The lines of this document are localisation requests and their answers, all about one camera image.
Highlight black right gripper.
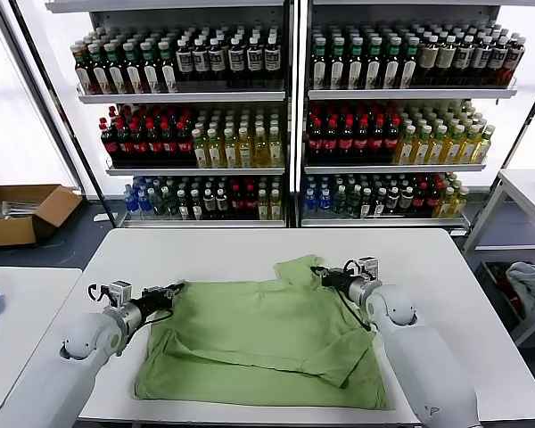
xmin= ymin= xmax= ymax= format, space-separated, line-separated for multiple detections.
xmin=309 ymin=265 xmax=354 ymax=292

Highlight grey metal bottle rack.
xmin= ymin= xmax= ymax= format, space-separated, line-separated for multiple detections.
xmin=46 ymin=0 xmax=295 ymax=229
xmin=300 ymin=0 xmax=518 ymax=229

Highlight green label tea bottle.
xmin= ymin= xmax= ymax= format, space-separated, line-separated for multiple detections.
xmin=159 ymin=40 xmax=180 ymax=94
xmin=348 ymin=37 xmax=366 ymax=91
xmin=141 ymin=41 xmax=163 ymax=95
xmin=399 ymin=37 xmax=420 ymax=90
xmin=123 ymin=41 xmax=147 ymax=95
xmin=329 ymin=37 xmax=347 ymax=91
xmin=90 ymin=43 xmax=113 ymax=95
xmin=311 ymin=37 xmax=329 ymax=91
xmin=366 ymin=37 xmax=383 ymax=91
xmin=383 ymin=37 xmax=402 ymax=91
xmin=105 ymin=42 xmax=129 ymax=95

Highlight brown cardboard box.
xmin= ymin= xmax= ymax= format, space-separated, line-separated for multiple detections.
xmin=0 ymin=184 xmax=84 ymax=248

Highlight red cap cola bottle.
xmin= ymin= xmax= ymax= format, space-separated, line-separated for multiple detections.
xmin=229 ymin=185 xmax=244 ymax=220
xmin=160 ymin=121 xmax=179 ymax=161
xmin=101 ymin=123 xmax=122 ymax=163
xmin=146 ymin=122 xmax=164 ymax=161
xmin=116 ymin=122 xmax=135 ymax=162
xmin=425 ymin=181 xmax=442 ymax=217
xmin=337 ymin=119 xmax=355 ymax=163
xmin=131 ymin=122 xmax=149 ymax=162
xmin=307 ymin=119 xmax=325 ymax=163
xmin=368 ymin=118 xmax=385 ymax=163
xmin=243 ymin=185 xmax=259 ymax=220
xmin=322 ymin=119 xmax=340 ymax=163
xmin=177 ymin=121 xmax=193 ymax=161
xmin=383 ymin=118 xmax=400 ymax=163
xmin=352 ymin=119 xmax=370 ymax=163
xmin=412 ymin=182 xmax=428 ymax=217

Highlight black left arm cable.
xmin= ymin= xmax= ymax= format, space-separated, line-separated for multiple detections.
xmin=143 ymin=306 xmax=174 ymax=326

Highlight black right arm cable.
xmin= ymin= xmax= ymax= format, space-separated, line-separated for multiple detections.
xmin=334 ymin=287 xmax=378 ymax=333

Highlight green polo shirt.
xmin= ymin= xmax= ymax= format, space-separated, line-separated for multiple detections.
xmin=133 ymin=253 xmax=390 ymax=411

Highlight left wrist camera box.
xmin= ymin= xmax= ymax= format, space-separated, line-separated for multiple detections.
xmin=87 ymin=279 xmax=133 ymax=309

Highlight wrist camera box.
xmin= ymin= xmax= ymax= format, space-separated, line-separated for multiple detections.
xmin=343 ymin=256 xmax=380 ymax=283
xmin=87 ymin=279 xmax=133 ymax=309

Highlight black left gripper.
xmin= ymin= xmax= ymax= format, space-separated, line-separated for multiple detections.
xmin=135 ymin=279 xmax=188 ymax=316

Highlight white blue label dark bottle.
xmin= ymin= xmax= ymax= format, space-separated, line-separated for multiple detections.
xmin=470 ymin=36 xmax=492 ymax=87
xmin=193 ymin=37 xmax=210 ymax=83
xmin=177 ymin=37 xmax=194 ymax=83
xmin=247 ymin=36 xmax=265 ymax=82
xmin=228 ymin=37 xmax=246 ymax=82
xmin=209 ymin=37 xmax=226 ymax=83
xmin=264 ymin=35 xmax=282 ymax=82
xmin=453 ymin=36 xmax=474 ymax=87
xmin=486 ymin=36 xmax=508 ymax=87
xmin=501 ymin=37 xmax=526 ymax=87

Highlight beige label dark bottle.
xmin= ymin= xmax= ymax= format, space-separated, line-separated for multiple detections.
xmin=417 ymin=35 xmax=440 ymax=87
xmin=435 ymin=35 xmax=457 ymax=87

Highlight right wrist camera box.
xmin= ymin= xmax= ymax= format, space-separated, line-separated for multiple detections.
xmin=343 ymin=256 xmax=380 ymax=283

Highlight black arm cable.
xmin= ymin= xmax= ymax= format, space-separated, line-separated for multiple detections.
xmin=143 ymin=306 xmax=174 ymax=326
xmin=334 ymin=287 xmax=378 ymax=333

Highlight black diagonal frame pole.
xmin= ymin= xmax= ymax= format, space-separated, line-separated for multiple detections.
xmin=466 ymin=65 xmax=535 ymax=234
xmin=8 ymin=0 xmax=119 ymax=225

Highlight grey blue cloth pile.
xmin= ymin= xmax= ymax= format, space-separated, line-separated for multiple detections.
xmin=506 ymin=261 xmax=535 ymax=316

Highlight silver metal rods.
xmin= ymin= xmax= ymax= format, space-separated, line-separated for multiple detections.
xmin=0 ymin=200 xmax=44 ymax=219

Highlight grey metal frame table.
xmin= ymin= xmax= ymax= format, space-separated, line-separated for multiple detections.
xmin=461 ymin=168 xmax=535 ymax=349

